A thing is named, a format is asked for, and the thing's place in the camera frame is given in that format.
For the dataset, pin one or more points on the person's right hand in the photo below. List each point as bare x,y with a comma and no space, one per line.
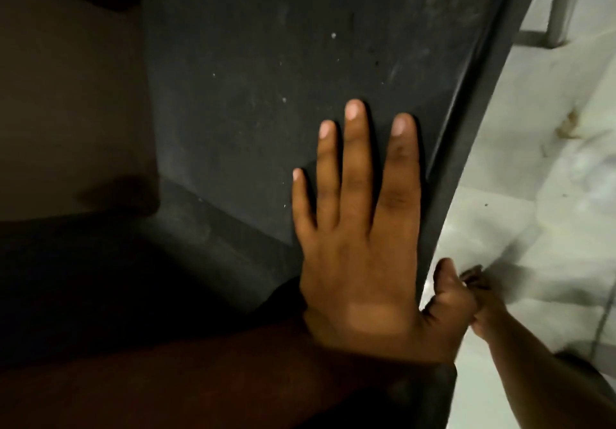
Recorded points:
488,311

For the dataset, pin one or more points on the person's left hand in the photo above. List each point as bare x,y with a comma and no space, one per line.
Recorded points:
361,279

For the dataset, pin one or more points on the person's left little finger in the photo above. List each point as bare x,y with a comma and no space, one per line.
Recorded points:
302,207

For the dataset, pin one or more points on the person's left thumb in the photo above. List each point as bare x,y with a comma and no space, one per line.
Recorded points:
450,298

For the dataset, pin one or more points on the person's left middle finger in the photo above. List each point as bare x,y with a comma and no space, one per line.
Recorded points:
357,164

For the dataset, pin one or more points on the person's right fingers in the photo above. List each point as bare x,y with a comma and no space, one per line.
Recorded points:
474,277

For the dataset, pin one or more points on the black board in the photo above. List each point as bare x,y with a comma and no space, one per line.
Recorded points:
269,82

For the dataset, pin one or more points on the person's right forearm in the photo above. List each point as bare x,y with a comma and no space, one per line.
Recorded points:
544,380

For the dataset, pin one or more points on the person's left forearm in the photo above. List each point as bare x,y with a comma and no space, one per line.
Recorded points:
202,385

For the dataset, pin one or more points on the gray metal frame leg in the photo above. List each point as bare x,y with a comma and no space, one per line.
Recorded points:
563,0

